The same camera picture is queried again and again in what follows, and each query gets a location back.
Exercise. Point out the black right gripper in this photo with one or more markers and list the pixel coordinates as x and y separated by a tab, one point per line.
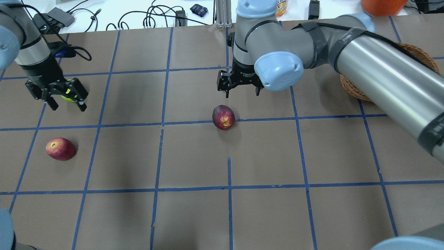
241	70

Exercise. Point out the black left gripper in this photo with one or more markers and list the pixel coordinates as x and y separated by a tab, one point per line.
42	76

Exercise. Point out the dark red apple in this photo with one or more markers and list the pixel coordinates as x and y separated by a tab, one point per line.
223	117

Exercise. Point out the red yellow apple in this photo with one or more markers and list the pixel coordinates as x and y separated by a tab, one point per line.
60	148

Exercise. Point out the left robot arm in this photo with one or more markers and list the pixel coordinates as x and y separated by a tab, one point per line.
22	43

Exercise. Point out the green apple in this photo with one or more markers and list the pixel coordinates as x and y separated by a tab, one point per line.
70	90

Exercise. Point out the dark blue pouch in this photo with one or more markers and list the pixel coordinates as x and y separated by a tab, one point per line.
199	10

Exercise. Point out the grey adapter box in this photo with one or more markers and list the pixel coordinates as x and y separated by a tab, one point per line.
61	16

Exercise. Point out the yellow juice bottle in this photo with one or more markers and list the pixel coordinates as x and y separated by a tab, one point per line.
281	8

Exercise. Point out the black power adapter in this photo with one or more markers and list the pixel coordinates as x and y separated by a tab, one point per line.
314	9

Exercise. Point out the orange bucket with lid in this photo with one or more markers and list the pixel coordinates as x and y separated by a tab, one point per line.
382	7

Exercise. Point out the aluminium frame post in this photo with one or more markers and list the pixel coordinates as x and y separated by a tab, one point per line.
223	16

